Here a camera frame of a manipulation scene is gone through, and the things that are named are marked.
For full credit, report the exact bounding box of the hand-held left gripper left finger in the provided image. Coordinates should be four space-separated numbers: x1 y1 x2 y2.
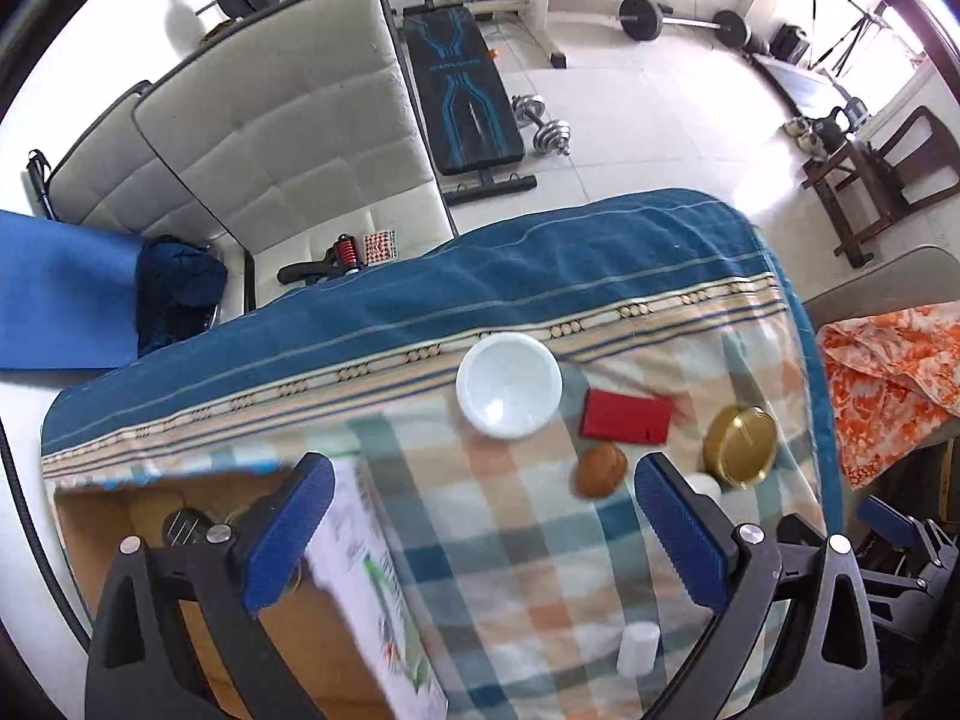
86 452 336 720

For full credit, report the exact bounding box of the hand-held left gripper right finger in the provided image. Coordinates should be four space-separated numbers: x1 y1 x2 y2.
634 452 884 720

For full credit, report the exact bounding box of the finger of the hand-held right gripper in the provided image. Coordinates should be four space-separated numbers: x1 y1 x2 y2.
857 495 927 550
859 566 927 605

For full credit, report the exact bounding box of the cardboard box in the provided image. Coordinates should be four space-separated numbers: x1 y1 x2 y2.
52 454 451 720

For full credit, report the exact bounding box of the brown walnut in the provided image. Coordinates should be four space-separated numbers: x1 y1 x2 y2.
574 442 629 500

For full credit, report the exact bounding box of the black round item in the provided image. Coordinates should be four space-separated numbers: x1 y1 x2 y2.
163 508 207 547

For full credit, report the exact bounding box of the round gold tin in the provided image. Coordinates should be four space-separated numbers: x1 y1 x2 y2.
703 405 779 491

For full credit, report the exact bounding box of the white plastic cylinder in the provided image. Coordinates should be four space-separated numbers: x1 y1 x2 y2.
616 621 662 680

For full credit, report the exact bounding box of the red rectangular box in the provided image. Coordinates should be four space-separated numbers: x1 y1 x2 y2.
579 388 676 447

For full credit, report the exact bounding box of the orange floral cloth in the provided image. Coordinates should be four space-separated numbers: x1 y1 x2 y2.
816 304 960 492

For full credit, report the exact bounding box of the plaid blue-edged blanket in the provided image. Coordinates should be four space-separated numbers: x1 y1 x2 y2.
41 187 826 720

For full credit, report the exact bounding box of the white bowl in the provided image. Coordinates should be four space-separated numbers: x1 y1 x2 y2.
455 331 563 438

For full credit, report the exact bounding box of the grey seat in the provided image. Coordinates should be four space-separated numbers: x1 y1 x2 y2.
802 244 960 331

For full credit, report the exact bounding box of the dark blue cloth bag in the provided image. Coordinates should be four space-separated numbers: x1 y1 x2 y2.
135 236 230 357

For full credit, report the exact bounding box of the red spring hand gripper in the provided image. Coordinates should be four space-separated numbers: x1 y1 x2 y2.
277 234 368 287

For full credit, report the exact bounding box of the blue foam mat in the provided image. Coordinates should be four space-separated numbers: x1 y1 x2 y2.
0 208 151 372

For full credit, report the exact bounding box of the dark wooden chair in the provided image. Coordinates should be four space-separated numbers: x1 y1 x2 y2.
799 106 960 267

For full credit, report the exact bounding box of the black kettlebell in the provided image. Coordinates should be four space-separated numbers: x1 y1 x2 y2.
817 106 852 155

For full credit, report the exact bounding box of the white cushioned chair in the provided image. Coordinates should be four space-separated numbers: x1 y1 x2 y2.
133 0 460 312

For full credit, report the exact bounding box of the small white padded cushion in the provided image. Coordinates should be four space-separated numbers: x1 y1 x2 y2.
41 80 248 316

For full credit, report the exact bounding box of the white flat board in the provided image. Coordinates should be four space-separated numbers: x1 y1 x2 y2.
754 52 863 117

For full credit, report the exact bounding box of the black blue workout bench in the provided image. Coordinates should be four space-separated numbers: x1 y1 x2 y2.
401 4 537 207

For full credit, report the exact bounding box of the black tripod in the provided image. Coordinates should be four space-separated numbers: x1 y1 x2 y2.
814 0 893 80

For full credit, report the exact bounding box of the black speaker box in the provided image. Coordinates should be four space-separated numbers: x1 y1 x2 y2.
769 22 811 65

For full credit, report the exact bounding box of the short black barbell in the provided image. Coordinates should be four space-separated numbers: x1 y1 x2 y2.
617 0 752 50

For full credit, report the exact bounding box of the black cable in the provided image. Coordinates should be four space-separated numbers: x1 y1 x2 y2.
0 420 95 661

